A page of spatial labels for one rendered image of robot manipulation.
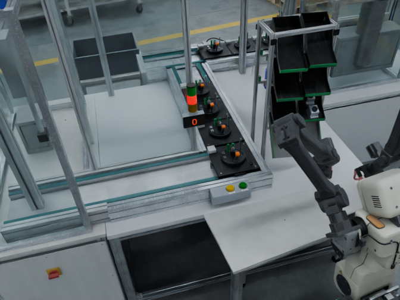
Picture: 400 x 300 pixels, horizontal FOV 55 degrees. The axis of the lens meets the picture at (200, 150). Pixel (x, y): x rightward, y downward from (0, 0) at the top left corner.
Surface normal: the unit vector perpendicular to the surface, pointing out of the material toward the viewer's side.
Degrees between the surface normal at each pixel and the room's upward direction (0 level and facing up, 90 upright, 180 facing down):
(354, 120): 90
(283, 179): 0
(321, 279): 0
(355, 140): 90
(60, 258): 90
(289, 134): 41
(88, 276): 90
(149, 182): 0
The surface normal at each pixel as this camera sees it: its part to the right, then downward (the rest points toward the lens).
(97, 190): -0.04, -0.76
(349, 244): 0.36, 0.48
